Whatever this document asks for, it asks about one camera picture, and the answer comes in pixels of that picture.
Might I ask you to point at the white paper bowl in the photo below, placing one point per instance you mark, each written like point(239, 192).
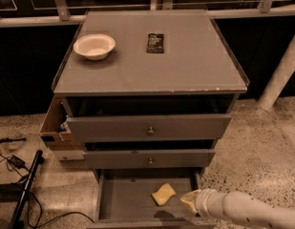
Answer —
point(94, 46)

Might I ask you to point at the middle grey drawer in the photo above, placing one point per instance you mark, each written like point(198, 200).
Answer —
point(166, 154)

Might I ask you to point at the metal window railing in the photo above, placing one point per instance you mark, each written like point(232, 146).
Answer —
point(22, 13)

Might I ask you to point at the black pole on floor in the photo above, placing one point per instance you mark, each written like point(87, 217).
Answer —
point(16, 222)

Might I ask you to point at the black tool on floor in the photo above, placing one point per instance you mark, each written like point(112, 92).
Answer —
point(8, 140)

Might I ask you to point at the top drawer knob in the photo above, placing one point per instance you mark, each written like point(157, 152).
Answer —
point(150, 131)

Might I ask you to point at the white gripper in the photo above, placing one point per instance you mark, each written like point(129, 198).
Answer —
point(203, 201)

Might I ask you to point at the bottom grey drawer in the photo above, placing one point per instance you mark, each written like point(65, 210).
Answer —
point(125, 200)

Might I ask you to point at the yellow sponge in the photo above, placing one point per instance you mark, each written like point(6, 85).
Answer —
point(163, 194)

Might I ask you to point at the black power adapter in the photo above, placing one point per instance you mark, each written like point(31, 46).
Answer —
point(16, 162)

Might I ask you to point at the grey drawer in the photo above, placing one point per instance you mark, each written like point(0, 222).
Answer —
point(166, 154)
point(125, 200)
point(127, 118)

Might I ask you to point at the grey drawer cabinet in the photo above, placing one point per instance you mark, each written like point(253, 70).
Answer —
point(196, 60)

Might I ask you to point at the top grey drawer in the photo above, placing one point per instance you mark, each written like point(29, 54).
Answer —
point(127, 118)

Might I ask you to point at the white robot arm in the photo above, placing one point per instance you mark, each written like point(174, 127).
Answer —
point(238, 207)

